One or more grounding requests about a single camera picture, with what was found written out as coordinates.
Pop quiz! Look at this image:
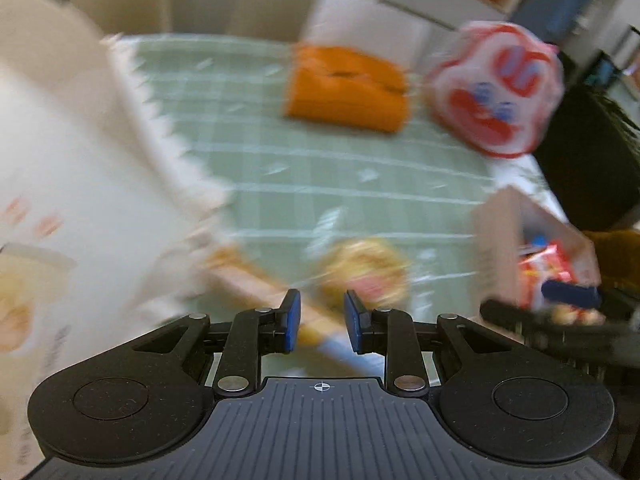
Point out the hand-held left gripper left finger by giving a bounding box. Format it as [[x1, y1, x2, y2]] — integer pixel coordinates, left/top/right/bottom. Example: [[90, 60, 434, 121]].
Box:
[[131, 287, 302, 395]]

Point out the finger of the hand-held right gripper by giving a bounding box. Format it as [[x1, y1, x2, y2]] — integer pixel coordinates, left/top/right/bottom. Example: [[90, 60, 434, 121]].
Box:
[[542, 280, 604, 309], [479, 299, 568, 335]]

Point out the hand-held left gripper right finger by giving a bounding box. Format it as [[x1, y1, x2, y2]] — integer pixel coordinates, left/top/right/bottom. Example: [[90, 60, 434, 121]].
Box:
[[343, 289, 511, 395]]

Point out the red snack packet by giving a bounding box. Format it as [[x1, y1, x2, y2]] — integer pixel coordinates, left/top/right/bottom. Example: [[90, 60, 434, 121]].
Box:
[[519, 241, 577, 311]]

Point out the long wafer roll packet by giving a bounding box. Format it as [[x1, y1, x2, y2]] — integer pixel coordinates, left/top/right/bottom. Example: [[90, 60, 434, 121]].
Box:
[[207, 244, 366, 377]]

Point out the yellow cake packet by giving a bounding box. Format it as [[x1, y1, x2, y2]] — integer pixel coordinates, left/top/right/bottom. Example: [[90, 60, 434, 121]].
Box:
[[304, 205, 417, 312]]

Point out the pink cardboard box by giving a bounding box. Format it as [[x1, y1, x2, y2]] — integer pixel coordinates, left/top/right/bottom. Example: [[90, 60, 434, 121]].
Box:
[[472, 185, 602, 312]]

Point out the green checked tablecloth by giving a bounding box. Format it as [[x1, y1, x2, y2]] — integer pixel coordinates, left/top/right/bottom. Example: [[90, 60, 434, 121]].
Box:
[[0, 32, 572, 480]]

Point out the cartoon face bag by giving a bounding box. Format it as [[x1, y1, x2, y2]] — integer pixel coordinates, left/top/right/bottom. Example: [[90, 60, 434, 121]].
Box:
[[424, 20, 566, 161]]

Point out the orange tissue box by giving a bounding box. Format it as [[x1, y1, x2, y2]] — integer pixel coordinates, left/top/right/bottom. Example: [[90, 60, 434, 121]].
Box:
[[283, 44, 412, 134]]

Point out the white tissue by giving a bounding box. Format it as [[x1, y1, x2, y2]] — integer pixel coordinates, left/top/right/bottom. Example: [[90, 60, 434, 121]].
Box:
[[302, 0, 432, 72]]

